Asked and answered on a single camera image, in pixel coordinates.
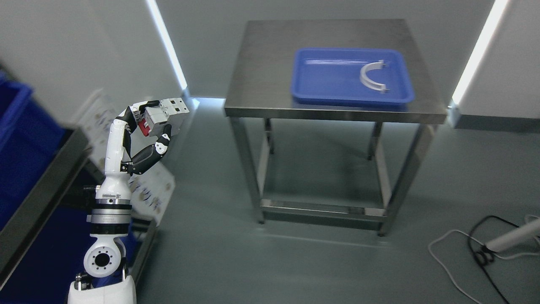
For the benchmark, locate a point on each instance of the steel shelf rack frame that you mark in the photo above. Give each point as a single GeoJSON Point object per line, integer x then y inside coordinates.
{"type": "Point", "coordinates": [40, 253]}

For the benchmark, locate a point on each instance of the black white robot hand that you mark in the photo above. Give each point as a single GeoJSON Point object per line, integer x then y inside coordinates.
{"type": "Point", "coordinates": [117, 157]}

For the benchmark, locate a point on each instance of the blue bin left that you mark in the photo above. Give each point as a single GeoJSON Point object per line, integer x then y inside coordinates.
{"type": "Point", "coordinates": [29, 140]}

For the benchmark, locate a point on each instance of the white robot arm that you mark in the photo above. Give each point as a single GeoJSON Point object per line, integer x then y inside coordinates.
{"type": "Point", "coordinates": [105, 279]}

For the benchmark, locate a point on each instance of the stainless steel table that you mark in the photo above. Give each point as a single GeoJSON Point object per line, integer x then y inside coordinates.
{"type": "Point", "coordinates": [259, 93]}

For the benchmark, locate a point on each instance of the white curved plastic bracket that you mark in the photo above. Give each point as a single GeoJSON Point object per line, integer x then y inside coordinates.
{"type": "Point", "coordinates": [368, 82]}

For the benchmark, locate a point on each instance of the printed white poster board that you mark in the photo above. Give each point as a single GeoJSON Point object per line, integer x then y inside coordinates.
{"type": "Point", "coordinates": [151, 192]}

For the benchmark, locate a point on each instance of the grey circuit breaker red switch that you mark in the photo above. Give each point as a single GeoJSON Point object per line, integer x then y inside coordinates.
{"type": "Point", "coordinates": [171, 111]}

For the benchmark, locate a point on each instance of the white desk with leg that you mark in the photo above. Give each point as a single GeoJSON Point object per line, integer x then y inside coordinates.
{"type": "Point", "coordinates": [514, 237]}

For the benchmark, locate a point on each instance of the blue plastic tray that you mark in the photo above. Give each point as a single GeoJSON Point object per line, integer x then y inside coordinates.
{"type": "Point", "coordinates": [330, 76]}

